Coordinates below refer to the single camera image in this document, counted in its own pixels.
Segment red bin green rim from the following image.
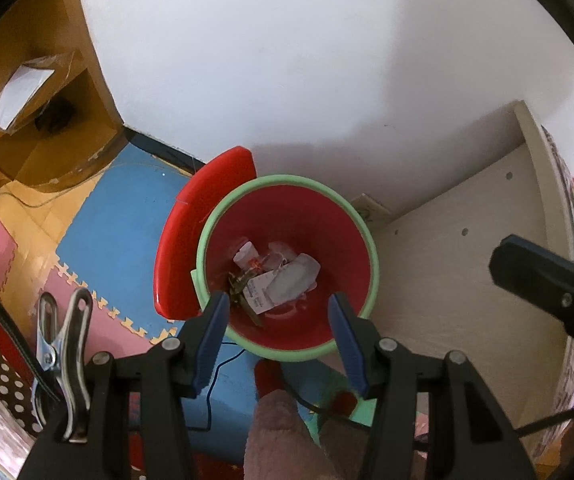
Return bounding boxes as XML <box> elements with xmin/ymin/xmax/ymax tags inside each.
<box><xmin>191</xmin><ymin>174</ymin><xmax>380</xmax><ymax>362</ymax></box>

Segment black cable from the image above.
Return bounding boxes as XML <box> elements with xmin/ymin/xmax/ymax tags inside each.
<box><xmin>186</xmin><ymin>341</ymin><xmax>248</xmax><ymax>434</ymax></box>

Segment pink fuzzy slipper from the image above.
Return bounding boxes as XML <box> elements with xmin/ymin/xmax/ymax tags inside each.
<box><xmin>318</xmin><ymin>416</ymin><xmax>428</xmax><ymax>480</ymax></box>
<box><xmin>244</xmin><ymin>390</ymin><xmax>338</xmax><ymax>480</ymax></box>

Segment white wooden bed frame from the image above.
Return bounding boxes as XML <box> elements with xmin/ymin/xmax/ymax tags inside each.
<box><xmin>366</xmin><ymin>98</ymin><xmax>574</xmax><ymax>461</ymax></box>

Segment white wall socket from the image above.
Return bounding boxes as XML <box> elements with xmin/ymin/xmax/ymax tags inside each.
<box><xmin>350</xmin><ymin>193</ymin><xmax>393</xmax><ymax>231</ymax></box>

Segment red bin lid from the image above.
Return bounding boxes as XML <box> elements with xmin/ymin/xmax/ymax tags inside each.
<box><xmin>153</xmin><ymin>146</ymin><xmax>257</xmax><ymax>321</ymax></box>

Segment pink fuzzy right slipper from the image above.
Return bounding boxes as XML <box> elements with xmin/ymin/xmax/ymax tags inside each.
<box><xmin>318</xmin><ymin>416</ymin><xmax>428</xmax><ymax>480</ymax></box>

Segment polka dot fabric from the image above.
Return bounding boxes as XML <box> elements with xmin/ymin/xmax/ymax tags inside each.
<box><xmin>0</xmin><ymin>326</ymin><xmax>42</xmax><ymax>437</ymax></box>

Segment colourful foam floor mat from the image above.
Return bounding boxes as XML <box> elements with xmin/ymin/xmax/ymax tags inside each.
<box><xmin>0</xmin><ymin>144</ymin><xmax>349</xmax><ymax>479</ymax></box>

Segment trash papers in bin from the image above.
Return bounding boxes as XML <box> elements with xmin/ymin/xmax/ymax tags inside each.
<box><xmin>227</xmin><ymin>240</ymin><xmax>322</xmax><ymax>327</ymax></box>

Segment left metal spring clamp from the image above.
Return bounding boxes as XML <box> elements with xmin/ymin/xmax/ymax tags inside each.
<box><xmin>36</xmin><ymin>287</ymin><xmax>93</xmax><ymax>443</ymax></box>

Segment pink fuzzy left slipper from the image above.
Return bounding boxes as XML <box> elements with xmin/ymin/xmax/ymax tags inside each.
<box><xmin>244</xmin><ymin>390</ymin><xmax>338</xmax><ymax>480</ymax></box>

